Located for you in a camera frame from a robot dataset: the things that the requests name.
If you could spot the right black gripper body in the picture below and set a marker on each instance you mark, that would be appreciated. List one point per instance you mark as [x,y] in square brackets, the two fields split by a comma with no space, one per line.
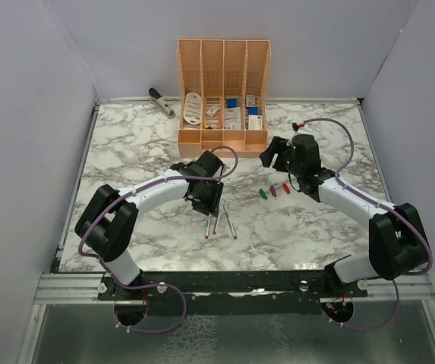
[288,162]

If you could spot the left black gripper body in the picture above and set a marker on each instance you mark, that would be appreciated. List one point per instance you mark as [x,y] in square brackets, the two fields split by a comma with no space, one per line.
[208,199]

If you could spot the red white pen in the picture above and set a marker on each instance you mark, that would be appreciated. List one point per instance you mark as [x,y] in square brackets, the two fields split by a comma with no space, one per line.
[208,225]

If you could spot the red pen cap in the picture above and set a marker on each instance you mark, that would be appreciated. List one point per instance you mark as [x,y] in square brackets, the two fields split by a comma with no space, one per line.
[286,188]

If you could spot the purple white pen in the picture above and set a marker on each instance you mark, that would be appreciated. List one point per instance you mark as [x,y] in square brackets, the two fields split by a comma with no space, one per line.
[218,219]

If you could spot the purple pen cap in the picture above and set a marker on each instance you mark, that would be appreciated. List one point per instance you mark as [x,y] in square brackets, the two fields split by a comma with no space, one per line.
[273,191]

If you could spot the green white pen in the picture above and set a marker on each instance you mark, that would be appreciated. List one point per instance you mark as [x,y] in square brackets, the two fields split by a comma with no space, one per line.
[230,223]

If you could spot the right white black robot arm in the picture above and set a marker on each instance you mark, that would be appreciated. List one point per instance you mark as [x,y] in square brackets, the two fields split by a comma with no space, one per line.
[397,243]

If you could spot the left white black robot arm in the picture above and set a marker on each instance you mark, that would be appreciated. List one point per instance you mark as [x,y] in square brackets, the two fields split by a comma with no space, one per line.
[108,221]

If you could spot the green pen cap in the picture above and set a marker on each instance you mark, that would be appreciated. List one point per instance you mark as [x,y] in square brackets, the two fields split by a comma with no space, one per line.
[263,194]

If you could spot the large white box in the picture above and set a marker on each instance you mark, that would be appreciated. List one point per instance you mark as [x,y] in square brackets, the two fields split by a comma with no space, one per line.
[255,122]

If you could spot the red white small box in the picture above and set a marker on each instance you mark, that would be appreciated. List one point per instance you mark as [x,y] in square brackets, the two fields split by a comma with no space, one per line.
[250,101]

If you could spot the white paper packet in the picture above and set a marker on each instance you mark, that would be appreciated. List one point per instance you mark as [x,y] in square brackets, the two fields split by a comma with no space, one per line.
[232,118]

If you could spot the blue stamp left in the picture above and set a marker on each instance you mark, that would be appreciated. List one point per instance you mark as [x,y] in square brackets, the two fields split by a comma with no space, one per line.
[232,102]

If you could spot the small white label box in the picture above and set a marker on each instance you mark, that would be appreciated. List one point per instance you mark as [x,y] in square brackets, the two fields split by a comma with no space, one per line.
[212,110]

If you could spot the orange plastic file organizer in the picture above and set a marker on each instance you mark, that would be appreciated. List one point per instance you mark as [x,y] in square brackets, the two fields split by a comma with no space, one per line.
[218,69]

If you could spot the white oval card pack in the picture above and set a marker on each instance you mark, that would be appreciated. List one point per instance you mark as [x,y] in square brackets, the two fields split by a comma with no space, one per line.
[193,109]

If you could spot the black grey stapler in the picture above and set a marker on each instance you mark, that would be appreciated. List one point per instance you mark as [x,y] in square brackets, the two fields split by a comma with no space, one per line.
[161,103]

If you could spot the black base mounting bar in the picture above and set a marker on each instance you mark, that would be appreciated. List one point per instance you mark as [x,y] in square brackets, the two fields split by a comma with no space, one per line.
[230,292]

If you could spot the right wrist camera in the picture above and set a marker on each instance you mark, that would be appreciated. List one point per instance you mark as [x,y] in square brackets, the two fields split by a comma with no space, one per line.
[301,128]

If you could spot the aluminium frame rail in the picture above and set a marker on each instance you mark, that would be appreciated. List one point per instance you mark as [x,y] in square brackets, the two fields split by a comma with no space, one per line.
[81,288]

